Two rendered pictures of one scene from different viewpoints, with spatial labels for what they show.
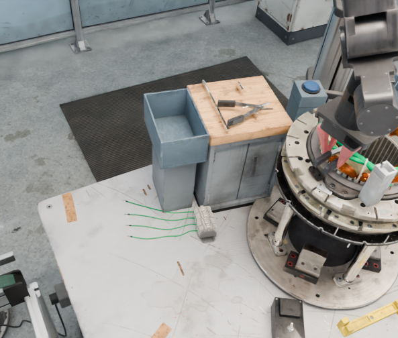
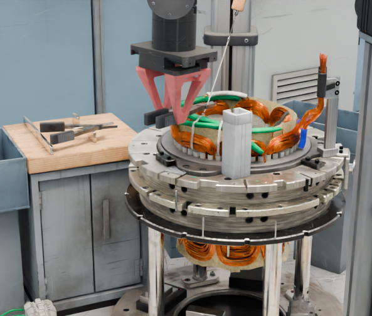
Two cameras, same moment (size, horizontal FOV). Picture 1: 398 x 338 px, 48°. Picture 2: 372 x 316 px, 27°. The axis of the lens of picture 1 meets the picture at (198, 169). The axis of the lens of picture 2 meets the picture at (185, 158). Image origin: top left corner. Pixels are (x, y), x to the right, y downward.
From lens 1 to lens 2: 0.55 m
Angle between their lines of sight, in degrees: 28
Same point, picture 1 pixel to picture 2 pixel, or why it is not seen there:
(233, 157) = (71, 203)
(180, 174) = not seen: outside the picture
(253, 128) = (90, 148)
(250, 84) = (92, 120)
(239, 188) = (94, 267)
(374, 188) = (231, 144)
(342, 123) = (158, 46)
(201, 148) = (18, 182)
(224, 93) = not seen: hidden behind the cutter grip
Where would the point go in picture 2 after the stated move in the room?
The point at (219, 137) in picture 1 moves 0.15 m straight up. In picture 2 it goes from (40, 158) to (34, 62)
